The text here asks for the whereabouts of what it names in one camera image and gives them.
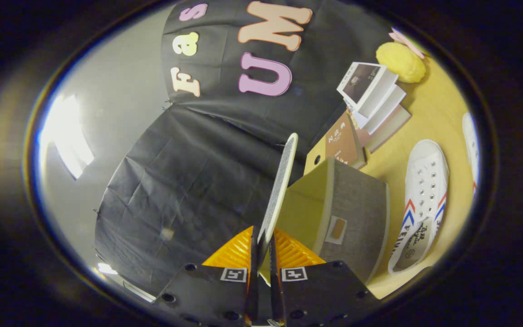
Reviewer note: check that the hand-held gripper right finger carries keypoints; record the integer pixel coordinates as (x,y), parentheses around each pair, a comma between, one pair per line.
(275,295)

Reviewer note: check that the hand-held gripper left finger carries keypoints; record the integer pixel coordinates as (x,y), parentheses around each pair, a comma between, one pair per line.
(253,290)

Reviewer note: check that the grey fabric storage box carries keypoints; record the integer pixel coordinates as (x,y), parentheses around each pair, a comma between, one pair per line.
(357,213)

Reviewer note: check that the white canvas shoe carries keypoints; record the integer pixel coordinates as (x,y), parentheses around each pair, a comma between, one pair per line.
(425,181)
(470,145)

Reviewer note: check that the black backdrop cloth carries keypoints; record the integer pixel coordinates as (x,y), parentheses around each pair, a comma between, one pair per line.
(175,181)

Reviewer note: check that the small blue screen device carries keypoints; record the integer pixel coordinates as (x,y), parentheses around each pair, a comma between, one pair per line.
(107,269)

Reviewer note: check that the brown book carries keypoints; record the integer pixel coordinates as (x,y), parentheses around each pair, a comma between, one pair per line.
(341,143)

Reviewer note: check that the thick white book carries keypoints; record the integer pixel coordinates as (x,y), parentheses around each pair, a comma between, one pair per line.
(388,131)

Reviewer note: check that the yellow plush toy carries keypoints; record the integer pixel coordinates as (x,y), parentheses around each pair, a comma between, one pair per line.
(400,63)

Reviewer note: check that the pink and green plush toy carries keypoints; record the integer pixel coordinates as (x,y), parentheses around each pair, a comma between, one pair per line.
(404,40)

